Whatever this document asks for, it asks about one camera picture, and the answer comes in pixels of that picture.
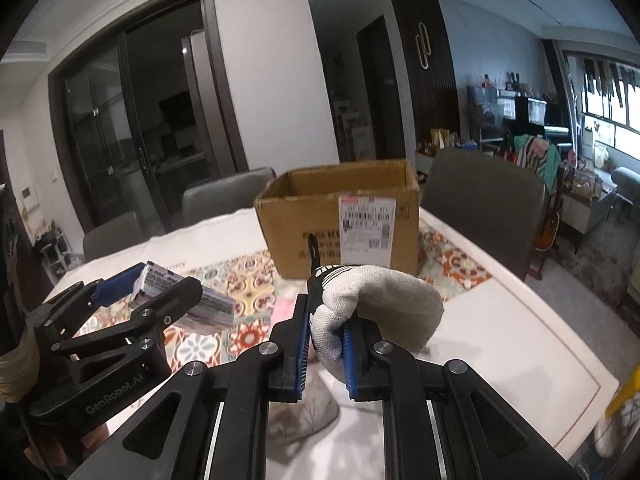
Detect dark framed glass sliding door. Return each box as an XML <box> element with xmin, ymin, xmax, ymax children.
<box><xmin>48</xmin><ymin>0</ymin><xmax>251</xmax><ymax>236</ymax></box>

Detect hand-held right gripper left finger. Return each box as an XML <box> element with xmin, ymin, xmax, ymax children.
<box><xmin>67</xmin><ymin>294</ymin><xmax>311</xmax><ymax>480</ymax></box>

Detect dark wooden door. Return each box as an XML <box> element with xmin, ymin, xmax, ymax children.
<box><xmin>356</xmin><ymin>15</ymin><xmax>407</xmax><ymax>162</ymax></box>

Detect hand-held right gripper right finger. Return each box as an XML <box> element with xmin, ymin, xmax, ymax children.
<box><xmin>342</xmin><ymin>320</ymin><xmax>581</xmax><ymax>480</ymax></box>

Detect black striped cloth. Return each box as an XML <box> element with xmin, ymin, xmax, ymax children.
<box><xmin>305</xmin><ymin>234</ymin><xmax>342</xmax><ymax>311</ymax></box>

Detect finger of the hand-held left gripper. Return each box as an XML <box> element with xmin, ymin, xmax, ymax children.
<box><xmin>27</xmin><ymin>261</ymin><xmax>152</xmax><ymax>336</ymax></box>
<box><xmin>50</xmin><ymin>276</ymin><xmax>203</xmax><ymax>361</ymax></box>

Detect window with hanging laundry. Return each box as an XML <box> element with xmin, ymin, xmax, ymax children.
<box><xmin>562</xmin><ymin>50</ymin><xmax>640</xmax><ymax>153</ymax></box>

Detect white branch print pouch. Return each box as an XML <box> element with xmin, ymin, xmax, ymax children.
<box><xmin>267</xmin><ymin>377</ymin><xmax>342</xmax><ymax>443</ymax></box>

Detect brown cardboard box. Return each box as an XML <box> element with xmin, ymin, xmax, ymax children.
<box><xmin>254</xmin><ymin>159</ymin><xmax>421</xmax><ymax>280</ymax></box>

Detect pink fluffy cloth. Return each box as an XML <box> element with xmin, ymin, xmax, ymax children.
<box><xmin>270</xmin><ymin>297</ymin><xmax>317</xmax><ymax>361</ymax></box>

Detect hallway storage rack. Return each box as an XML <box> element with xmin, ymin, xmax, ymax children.
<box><xmin>332</xmin><ymin>100</ymin><xmax>377</xmax><ymax>162</ymax></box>

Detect yellow object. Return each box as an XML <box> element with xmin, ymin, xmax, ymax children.
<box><xmin>605</xmin><ymin>384</ymin><xmax>640</xmax><ymax>418</ymax></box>

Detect small white shelf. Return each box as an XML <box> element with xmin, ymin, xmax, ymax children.
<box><xmin>37</xmin><ymin>225</ymin><xmax>85</xmax><ymax>282</ymax></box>

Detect low cabinet with snacks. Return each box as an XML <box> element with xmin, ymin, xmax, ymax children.
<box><xmin>559</xmin><ymin>160</ymin><xmax>619</xmax><ymax>242</ymax></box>

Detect pocket tissue pack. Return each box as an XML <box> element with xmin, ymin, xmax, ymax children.
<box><xmin>132</xmin><ymin>261</ymin><xmax>237</xmax><ymax>332</ymax></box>

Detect dark grey dining chair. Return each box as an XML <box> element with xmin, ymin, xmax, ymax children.
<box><xmin>419</xmin><ymin>148</ymin><xmax>551</xmax><ymax>282</ymax></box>

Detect person's left hand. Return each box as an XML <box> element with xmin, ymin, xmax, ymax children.
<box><xmin>22</xmin><ymin>422</ymin><xmax>108</xmax><ymax>468</ymax></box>

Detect dark slatted cabinet gold handle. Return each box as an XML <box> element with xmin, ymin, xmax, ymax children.
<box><xmin>390</xmin><ymin>0</ymin><xmax>467</xmax><ymax>161</ymax></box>

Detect patterned tile print tablecloth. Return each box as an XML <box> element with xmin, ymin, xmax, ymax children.
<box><xmin>42</xmin><ymin>205</ymin><xmax>506</xmax><ymax>366</ymax></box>

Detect striped and green hanging clothes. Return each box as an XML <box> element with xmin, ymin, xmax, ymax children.
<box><xmin>512</xmin><ymin>135</ymin><xmax>562</xmax><ymax>195</ymax></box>

